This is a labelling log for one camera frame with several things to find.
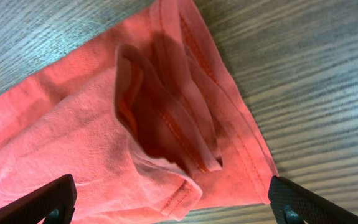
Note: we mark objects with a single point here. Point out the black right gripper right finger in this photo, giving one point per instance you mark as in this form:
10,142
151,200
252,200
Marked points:
292,203

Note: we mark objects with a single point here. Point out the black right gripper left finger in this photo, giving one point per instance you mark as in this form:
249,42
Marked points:
53,203

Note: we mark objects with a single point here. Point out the red printed t-shirt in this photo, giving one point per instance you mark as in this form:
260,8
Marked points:
145,117

